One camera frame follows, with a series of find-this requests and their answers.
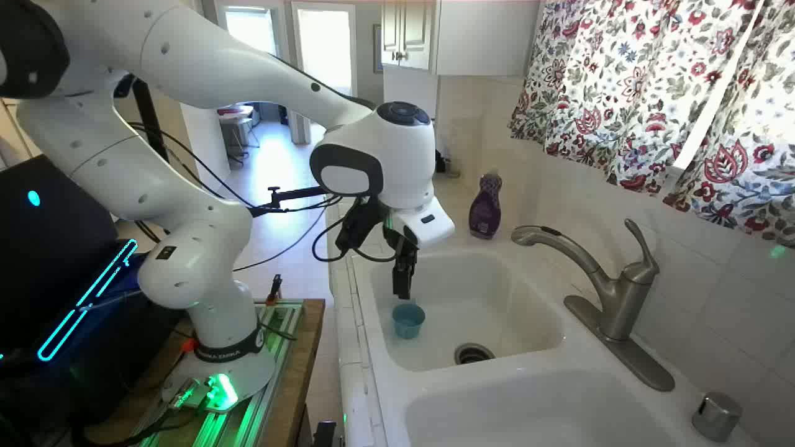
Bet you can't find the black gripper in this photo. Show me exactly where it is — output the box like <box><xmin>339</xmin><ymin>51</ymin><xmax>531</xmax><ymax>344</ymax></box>
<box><xmin>380</xmin><ymin>221</ymin><xmax>422</xmax><ymax>304</ymax></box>

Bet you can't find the brushed steel faucet lever handle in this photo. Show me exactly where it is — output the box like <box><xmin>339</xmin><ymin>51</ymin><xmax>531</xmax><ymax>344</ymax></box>
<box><xmin>622</xmin><ymin>216</ymin><xmax>662</xmax><ymax>283</ymax></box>

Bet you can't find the small blue plastic cup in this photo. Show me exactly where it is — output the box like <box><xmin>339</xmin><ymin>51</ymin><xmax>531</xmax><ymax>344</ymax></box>
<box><xmin>391</xmin><ymin>302</ymin><xmax>427</xmax><ymax>344</ymax></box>

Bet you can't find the metal sink drain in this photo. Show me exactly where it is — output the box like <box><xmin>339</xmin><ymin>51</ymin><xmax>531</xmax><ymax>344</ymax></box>
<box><xmin>452</xmin><ymin>340</ymin><xmax>498</xmax><ymax>368</ymax></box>

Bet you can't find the purple dish soap bottle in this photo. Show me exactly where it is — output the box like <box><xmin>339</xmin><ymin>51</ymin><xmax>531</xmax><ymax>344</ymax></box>
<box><xmin>467</xmin><ymin>173</ymin><xmax>505</xmax><ymax>245</ymax></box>

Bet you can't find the black clamp knob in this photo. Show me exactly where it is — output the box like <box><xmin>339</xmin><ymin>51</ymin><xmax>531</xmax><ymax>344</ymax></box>
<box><xmin>263</xmin><ymin>271</ymin><xmax>285</xmax><ymax>305</ymax></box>

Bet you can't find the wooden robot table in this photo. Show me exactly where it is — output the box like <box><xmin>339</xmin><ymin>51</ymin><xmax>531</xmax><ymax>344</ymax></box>
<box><xmin>83</xmin><ymin>297</ymin><xmax>327</xmax><ymax>447</ymax></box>

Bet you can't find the white double basin sink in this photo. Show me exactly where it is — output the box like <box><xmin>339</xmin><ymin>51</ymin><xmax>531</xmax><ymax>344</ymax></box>
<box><xmin>327</xmin><ymin>245</ymin><xmax>747</xmax><ymax>447</ymax></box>

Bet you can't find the brushed steel faucet body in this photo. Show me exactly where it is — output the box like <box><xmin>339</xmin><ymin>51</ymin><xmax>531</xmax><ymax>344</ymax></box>
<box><xmin>510</xmin><ymin>221</ymin><xmax>679</xmax><ymax>395</ymax></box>

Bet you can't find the grey background chair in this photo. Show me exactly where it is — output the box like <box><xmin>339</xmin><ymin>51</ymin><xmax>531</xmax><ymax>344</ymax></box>
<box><xmin>217</xmin><ymin>103</ymin><xmax>263</xmax><ymax>170</ymax></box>

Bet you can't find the white door with windows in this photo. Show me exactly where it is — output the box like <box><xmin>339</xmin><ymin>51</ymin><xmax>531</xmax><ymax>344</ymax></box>
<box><xmin>211</xmin><ymin>0</ymin><xmax>361</xmax><ymax>103</ymax></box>

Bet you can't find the floral patterned curtain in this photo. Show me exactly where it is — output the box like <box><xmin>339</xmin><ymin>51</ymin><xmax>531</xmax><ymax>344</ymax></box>
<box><xmin>506</xmin><ymin>0</ymin><xmax>752</xmax><ymax>199</ymax></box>
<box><xmin>662</xmin><ymin>0</ymin><xmax>795</xmax><ymax>251</ymax></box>

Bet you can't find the round metal sink cap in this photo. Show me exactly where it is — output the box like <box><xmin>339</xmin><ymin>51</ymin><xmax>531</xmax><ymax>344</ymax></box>
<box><xmin>691</xmin><ymin>390</ymin><xmax>746</xmax><ymax>445</ymax></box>

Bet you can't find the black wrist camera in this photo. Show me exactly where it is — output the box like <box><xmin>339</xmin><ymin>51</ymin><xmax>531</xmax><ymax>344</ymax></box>
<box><xmin>332</xmin><ymin>196</ymin><xmax>388</xmax><ymax>256</ymax></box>

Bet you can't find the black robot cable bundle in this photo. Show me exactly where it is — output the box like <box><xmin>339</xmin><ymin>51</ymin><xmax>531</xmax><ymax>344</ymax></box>
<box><xmin>157</xmin><ymin>130</ymin><xmax>403</xmax><ymax>277</ymax></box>

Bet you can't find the black camera mount rod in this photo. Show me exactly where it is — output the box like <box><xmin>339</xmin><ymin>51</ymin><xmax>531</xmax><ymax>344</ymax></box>
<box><xmin>247</xmin><ymin>185</ymin><xmax>335</xmax><ymax>221</ymax></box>

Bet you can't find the shiny metal robot base plate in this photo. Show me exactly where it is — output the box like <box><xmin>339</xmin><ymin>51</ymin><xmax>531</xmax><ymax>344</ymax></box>
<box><xmin>134</xmin><ymin>298</ymin><xmax>309</xmax><ymax>447</ymax></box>

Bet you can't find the black vertical post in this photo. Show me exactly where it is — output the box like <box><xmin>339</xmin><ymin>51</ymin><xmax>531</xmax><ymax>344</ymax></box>
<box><xmin>129</xmin><ymin>76</ymin><xmax>172</xmax><ymax>164</ymax></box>

